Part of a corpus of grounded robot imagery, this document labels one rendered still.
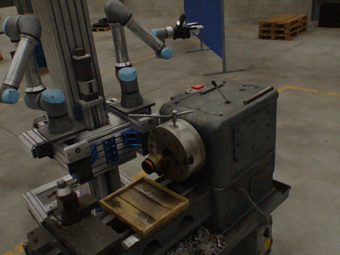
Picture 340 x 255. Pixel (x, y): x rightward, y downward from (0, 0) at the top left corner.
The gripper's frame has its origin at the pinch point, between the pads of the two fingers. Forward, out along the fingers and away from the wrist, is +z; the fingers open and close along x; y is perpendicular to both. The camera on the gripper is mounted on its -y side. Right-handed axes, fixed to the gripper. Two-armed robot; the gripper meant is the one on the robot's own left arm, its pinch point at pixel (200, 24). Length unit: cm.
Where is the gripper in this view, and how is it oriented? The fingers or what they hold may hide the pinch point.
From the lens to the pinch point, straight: 247.4
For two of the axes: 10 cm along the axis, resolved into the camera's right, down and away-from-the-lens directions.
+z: 9.5, -2.1, 2.2
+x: 3.0, 5.0, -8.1
